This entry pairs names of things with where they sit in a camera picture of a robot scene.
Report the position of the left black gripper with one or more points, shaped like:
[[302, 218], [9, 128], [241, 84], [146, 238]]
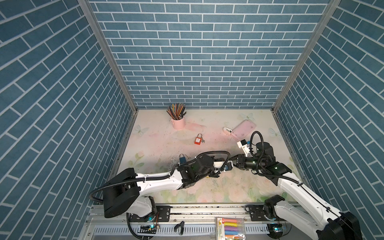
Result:
[[214, 175]]

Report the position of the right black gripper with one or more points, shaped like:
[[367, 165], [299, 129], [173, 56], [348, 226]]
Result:
[[241, 161]]

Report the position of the red padlock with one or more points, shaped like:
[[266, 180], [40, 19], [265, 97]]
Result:
[[198, 139]]

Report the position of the blue padlock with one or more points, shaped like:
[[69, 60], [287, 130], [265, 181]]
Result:
[[182, 159]]

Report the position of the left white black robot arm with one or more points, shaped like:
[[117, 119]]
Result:
[[129, 192]]

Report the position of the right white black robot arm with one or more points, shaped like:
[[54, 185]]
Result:
[[318, 219]]

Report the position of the pink case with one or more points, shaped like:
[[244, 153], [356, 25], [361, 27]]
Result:
[[242, 130]]

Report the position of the marker pack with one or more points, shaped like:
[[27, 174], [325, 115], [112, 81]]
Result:
[[230, 229]]

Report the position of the pink pencil cup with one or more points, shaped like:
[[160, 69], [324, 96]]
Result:
[[179, 124]]

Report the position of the black metal clip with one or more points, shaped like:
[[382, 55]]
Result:
[[179, 228]]

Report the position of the coloured pencils bundle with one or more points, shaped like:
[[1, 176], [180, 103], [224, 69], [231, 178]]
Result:
[[176, 111]]

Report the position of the right circuit board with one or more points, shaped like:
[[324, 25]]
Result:
[[275, 231]]

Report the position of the circuit board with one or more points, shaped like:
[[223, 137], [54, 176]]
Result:
[[275, 231], [147, 229]]

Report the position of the left circuit board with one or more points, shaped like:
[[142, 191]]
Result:
[[147, 229]]

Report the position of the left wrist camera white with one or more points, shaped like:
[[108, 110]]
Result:
[[223, 166]]

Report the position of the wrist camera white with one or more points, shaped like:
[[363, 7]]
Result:
[[223, 166], [243, 144]]

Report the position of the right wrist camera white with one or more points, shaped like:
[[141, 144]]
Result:
[[243, 144]]

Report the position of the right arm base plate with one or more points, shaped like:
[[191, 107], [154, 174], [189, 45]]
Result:
[[263, 213]]

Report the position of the aluminium front rail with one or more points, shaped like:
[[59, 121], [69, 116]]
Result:
[[200, 219]]

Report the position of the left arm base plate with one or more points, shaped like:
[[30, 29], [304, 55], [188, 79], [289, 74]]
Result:
[[161, 214]]

